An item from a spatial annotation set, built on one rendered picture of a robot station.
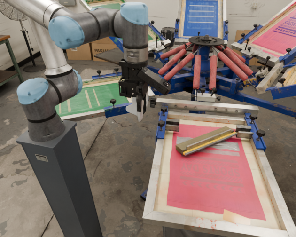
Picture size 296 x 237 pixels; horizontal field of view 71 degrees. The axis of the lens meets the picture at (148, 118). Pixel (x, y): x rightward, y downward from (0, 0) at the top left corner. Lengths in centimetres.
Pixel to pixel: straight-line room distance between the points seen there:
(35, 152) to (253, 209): 97
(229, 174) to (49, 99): 90
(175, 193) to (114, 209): 116
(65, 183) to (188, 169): 61
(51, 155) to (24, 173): 170
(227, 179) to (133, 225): 112
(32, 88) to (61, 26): 40
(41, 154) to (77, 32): 62
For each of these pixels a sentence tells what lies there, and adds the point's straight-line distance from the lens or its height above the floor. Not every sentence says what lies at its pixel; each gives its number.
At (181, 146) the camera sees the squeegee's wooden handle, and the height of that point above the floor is 99.
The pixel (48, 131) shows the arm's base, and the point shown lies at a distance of 98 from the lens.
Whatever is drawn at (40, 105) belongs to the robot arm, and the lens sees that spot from 91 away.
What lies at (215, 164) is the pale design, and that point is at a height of 95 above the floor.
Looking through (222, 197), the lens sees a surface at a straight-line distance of 106.
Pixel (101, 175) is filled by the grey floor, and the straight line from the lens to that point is 236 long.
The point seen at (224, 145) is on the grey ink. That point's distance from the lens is 130.
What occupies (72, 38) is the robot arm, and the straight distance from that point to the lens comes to 57.
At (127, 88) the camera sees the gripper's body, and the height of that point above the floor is 148.
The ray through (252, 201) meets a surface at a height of 95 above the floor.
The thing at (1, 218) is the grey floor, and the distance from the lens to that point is 242.
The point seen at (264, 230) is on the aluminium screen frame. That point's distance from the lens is 99.
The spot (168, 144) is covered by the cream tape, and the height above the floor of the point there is 95.
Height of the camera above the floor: 179
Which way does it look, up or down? 35 degrees down
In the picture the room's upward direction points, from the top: straight up
